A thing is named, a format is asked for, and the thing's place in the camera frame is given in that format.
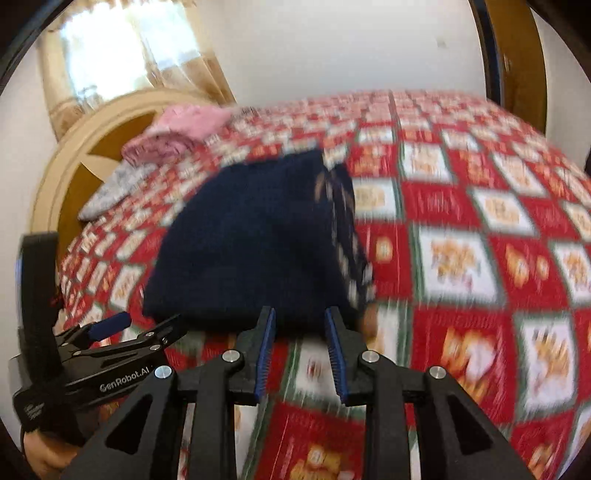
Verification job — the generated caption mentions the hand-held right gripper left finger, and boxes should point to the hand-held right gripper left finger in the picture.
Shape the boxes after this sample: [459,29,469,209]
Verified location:
[60,305,278,480]

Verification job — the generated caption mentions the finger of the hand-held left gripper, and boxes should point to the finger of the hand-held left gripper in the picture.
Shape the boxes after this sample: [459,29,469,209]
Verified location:
[73,314,186,357]
[54,312,133,346]

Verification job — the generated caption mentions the navy patterned knit sweater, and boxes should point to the navy patterned knit sweater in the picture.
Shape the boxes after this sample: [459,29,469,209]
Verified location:
[142,148,376,334]

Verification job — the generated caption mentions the brown wooden door frame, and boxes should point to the brown wooden door frame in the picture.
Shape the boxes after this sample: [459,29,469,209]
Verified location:
[468,0,551,133]

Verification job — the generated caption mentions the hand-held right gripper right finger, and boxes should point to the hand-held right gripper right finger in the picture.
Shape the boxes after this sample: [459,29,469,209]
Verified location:
[324,305,537,480]

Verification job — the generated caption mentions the red printed blanket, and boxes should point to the red printed blanket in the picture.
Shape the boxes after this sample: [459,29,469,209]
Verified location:
[55,90,591,480]

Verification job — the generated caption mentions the person's left hand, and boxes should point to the person's left hand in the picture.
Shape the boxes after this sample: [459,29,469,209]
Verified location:
[22,433,80,480]

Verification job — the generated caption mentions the beige window curtain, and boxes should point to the beige window curtain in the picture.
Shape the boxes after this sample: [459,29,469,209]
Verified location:
[37,0,237,140]

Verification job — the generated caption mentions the grey folded cloth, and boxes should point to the grey folded cloth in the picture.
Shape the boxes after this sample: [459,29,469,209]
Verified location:
[78,162,158,222]

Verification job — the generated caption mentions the pink folded cloth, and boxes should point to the pink folded cloth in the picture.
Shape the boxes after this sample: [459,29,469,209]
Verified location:
[122,105,234,166]

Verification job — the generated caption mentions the cream wooden headboard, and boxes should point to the cream wooden headboard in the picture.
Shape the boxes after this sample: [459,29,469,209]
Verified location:
[30,89,214,278]

